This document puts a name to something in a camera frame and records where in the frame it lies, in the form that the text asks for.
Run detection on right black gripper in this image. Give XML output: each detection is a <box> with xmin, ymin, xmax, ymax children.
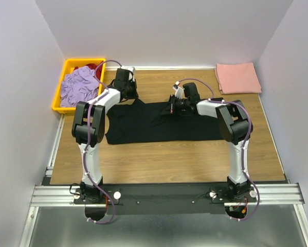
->
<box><xmin>159</xmin><ymin>95</ymin><xmax>189</xmax><ymax>116</ymax></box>

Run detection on black t shirt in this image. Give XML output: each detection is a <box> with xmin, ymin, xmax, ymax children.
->
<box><xmin>105</xmin><ymin>100</ymin><xmax>223</xmax><ymax>145</ymax></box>

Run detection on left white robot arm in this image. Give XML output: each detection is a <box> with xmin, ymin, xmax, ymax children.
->
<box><xmin>71</xmin><ymin>66</ymin><xmax>138</xmax><ymax>203</ymax></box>

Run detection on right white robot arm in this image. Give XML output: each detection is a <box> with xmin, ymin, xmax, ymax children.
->
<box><xmin>169</xmin><ymin>81</ymin><xmax>253</xmax><ymax>202</ymax></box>

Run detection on red t shirt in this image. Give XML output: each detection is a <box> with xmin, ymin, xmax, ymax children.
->
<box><xmin>86</xmin><ymin>63</ymin><xmax>102</xmax><ymax>81</ymax></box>

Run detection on lavender t shirt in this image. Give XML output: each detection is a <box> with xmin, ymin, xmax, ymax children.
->
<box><xmin>60</xmin><ymin>65</ymin><xmax>99</xmax><ymax>108</ymax></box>

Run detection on folded pink t shirt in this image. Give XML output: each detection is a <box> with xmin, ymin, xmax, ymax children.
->
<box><xmin>215</xmin><ymin>62</ymin><xmax>262</xmax><ymax>95</ymax></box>

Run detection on yellow plastic bin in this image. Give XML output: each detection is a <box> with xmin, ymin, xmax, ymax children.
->
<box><xmin>51</xmin><ymin>58</ymin><xmax>106</xmax><ymax>114</ymax></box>

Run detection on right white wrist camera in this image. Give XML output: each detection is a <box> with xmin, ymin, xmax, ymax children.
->
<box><xmin>172</xmin><ymin>81</ymin><xmax>184</xmax><ymax>99</ymax></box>

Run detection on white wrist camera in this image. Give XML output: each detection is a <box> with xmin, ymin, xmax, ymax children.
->
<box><xmin>172</xmin><ymin>81</ymin><xmax>184</xmax><ymax>99</ymax></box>
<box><xmin>120</xmin><ymin>66</ymin><xmax>135</xmax><ymax>81</ymax></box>

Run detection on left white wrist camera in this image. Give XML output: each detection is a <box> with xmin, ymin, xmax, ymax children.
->
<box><xmin>120</xmin><ymin>66</ymin><xmax>135</xmax><ymax>81</ymax></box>

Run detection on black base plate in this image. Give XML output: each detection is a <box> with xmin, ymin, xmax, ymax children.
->
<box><xmin>69</xmin><ymin>183</ymin><xmax>257</xmax><ymax>222</ymax></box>

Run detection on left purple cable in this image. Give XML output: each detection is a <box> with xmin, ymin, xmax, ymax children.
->
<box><xmin>82</xmin><ymin>60</ymin><xmax>135</xmax><ymax>225</ymax></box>

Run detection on purple cable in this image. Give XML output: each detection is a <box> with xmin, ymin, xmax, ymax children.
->
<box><xmin>174</xmin><ymin>78</ymin><xmax>260</xmax><ymax>222</ymax></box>
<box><xmin>82</xmin><ymin>60</ymin><xmax>135</xmax><ymax>225</ymax></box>

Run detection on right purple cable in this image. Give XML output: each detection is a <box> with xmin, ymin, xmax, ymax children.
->
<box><xmin>174</xmin><ymin>78</ymin><xmax>260</xmax><ymax>222</ymax></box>

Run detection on aluminium frame rail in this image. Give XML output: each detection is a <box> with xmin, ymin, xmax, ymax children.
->
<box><xmin>20</xmin><ymin>114</ymin><xmax>308</xmax><ymax>246</ymax></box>

